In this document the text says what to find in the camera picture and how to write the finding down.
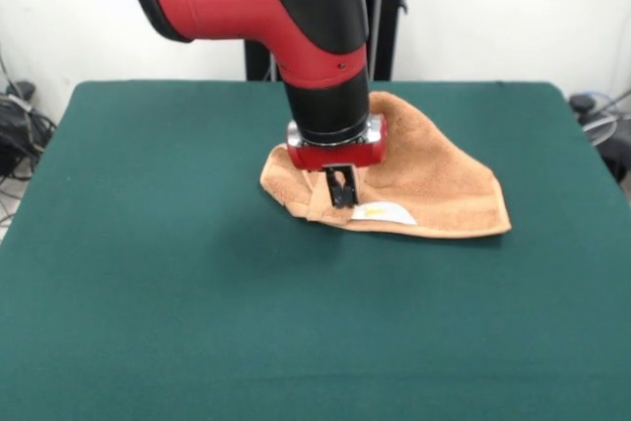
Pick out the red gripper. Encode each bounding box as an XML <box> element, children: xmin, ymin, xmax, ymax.
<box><xmin>286</xmin><ymin>113</ymin><xmax>388</xmax><ymax>209</ymax></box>

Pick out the orange terry towel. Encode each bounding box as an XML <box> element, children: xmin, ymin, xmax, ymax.
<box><xmin>259</xmin><ymin>91</ymin><xmax>513</xmax><ymax>241</ymax></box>

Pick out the dark green table cloth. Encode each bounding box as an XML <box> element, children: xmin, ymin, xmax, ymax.
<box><xmin>0</xmin><ymin>79</ymin><xmax>631</xmax><ymax>421</ymax></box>

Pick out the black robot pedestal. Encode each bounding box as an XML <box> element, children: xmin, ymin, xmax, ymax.
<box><xmin>244</xmin><ymin>0</ymin><xmax>410</xmax><ymax>82</ymax></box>

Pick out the black cable bundle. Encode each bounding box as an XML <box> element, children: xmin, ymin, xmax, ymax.
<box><xmin>0</xmin><ymin>79</ymin><xmax>58</xmax><ymax>183</ymax></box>

